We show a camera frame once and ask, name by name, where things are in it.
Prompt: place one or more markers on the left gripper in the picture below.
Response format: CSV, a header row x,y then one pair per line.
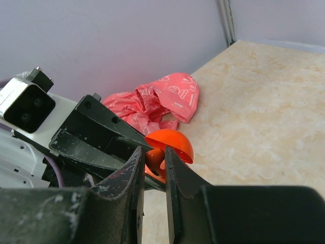
x,y
94,135

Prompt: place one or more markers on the pink plastic bag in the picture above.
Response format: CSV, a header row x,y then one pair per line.
x,y
160,104

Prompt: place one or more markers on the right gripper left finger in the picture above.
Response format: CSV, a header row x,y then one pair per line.
x,y
109,212

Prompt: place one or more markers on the orange charging case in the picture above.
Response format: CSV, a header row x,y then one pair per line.
x,y
160,140

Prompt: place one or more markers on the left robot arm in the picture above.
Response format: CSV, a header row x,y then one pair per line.
x,y
25,166

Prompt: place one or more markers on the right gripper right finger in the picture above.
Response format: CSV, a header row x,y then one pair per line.
x,y
199,212

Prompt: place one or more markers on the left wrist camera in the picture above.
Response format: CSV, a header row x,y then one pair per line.
x,y
30,110

